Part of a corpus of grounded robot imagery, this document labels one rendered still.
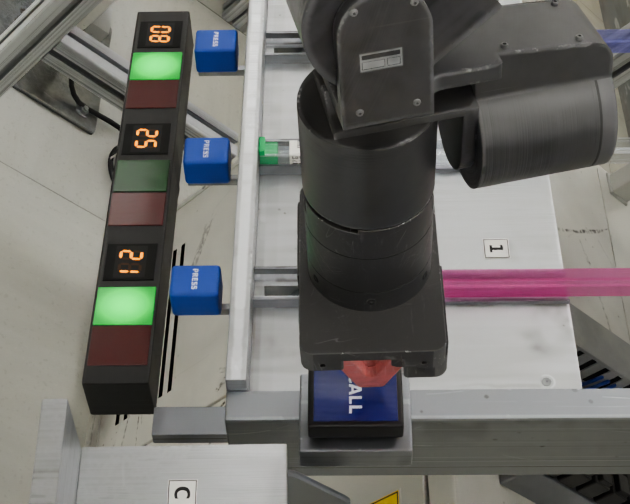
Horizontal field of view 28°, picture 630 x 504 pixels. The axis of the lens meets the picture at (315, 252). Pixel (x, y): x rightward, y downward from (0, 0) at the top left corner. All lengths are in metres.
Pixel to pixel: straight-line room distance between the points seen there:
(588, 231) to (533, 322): 0.70
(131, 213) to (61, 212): 0.95
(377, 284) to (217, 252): 0.92
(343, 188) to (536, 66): 0.09
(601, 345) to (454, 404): 0.54
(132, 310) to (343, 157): 0.31
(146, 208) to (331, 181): 0.34
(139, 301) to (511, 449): 0.24
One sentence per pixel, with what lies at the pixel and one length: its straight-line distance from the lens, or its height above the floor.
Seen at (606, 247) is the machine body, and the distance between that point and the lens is 1.47.
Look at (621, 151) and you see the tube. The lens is 0.84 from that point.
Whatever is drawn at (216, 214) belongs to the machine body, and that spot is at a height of 0.29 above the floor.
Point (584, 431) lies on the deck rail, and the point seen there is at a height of 0.85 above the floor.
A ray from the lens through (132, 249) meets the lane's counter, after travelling 0.81.
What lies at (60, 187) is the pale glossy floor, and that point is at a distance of 1.80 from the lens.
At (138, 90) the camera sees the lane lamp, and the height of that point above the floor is 0.65.
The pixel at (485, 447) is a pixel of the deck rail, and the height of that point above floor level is 0.80.
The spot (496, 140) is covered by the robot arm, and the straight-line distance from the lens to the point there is 0.51.
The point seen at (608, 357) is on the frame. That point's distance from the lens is 1.23.
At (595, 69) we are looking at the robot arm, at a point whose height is 1.01.
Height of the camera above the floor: 1.18
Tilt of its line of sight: 34 degrees down
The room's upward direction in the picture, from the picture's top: 56 degrees clockwise
